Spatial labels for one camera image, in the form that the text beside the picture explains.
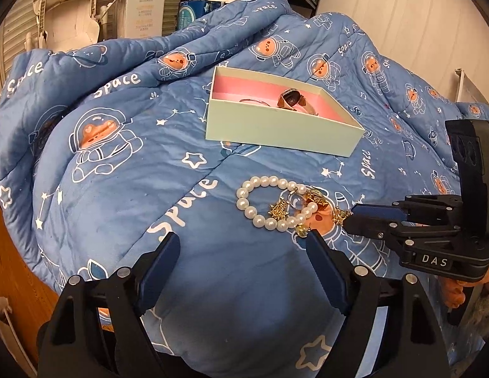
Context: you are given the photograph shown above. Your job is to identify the gold charm bracelet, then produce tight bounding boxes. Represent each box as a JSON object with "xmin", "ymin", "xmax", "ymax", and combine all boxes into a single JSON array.
[{"xmin": 292, "ymin": 189, "xmax": 354, "ymax": 239}]

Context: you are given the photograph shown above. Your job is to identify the tall white carton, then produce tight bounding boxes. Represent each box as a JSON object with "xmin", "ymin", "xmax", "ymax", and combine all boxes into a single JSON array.
[{"xmin": 122, "ymin": 0, "xmax": 169, "ymax": 41}]

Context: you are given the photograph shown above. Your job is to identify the pale green jewelry box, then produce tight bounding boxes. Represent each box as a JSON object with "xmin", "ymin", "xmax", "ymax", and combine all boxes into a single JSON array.
[{"xmin": 204, "ymin": 65, "xmax": 365, "ymax": 158}]

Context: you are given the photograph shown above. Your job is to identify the white pearl bracelet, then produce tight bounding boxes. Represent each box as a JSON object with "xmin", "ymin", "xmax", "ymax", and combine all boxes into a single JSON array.
[{"xmin": 235, "ymin": 175, "xmax": 321, "ymax": 233}]

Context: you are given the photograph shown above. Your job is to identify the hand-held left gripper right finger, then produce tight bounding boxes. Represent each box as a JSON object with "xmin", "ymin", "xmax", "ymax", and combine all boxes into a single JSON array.
[{"xmin": 306, "ymin": 230, "xmax": 452, "ymax": 378}]

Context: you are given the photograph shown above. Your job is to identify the person's right hand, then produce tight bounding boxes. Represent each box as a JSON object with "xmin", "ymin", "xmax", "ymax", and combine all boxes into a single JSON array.
[{"xmin": 442, "ymin": 280, "xmax": 472, "ymax": 310}]

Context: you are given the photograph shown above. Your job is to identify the grey louvered closet door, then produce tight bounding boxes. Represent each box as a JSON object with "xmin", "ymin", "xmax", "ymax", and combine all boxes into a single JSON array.
[{"xmin": 0, "ymin": 0, "xmax": 129, "ymax": 99}]

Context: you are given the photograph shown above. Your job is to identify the person's right forearm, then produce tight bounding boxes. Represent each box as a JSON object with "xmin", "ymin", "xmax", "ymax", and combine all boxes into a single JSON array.
[{"xmin": 461, "ymin": 295, "xmax": 489, "ymax": 340}]

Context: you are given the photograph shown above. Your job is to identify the white baby high chair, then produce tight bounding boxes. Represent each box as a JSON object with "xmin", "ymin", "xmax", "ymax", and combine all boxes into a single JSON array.
[{"xmin": 31, "ymin": 0, "xmax": 116, "ymax": 54}]

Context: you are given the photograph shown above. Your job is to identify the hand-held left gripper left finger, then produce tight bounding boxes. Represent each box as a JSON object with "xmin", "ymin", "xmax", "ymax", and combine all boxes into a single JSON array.
[{"xmin": 37, "ymin": 232, "xmax": 181, "ymax": 378}]

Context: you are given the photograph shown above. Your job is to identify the rose gold wristwatch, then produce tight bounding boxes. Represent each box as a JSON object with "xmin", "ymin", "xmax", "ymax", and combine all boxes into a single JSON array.
[{"xmin": 276, "ymin": 88, "xmax": 321, "ymax": 117}]

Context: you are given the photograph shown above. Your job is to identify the blue tissue pack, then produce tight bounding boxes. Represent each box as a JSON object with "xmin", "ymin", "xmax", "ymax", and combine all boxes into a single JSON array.
[{"xmin": 177, "ymin": 0, "xmax": 230, "ymax": 31}]

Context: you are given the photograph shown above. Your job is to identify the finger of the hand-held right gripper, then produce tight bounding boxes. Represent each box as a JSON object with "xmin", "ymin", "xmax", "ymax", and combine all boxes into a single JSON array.
[
  {"xmin": 352, "ymin": 194, "xmax": 464, "ymax": 225},
  {"xmin": 343, "ymin": 217, "xmax": 463, "ymax": 245}
]

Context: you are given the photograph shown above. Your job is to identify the blue printed blanket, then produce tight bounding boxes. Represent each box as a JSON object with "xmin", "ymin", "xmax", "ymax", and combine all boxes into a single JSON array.
[{"xmin": 0, "ymin": 0, "xmax": 489, "ymax": 378}]

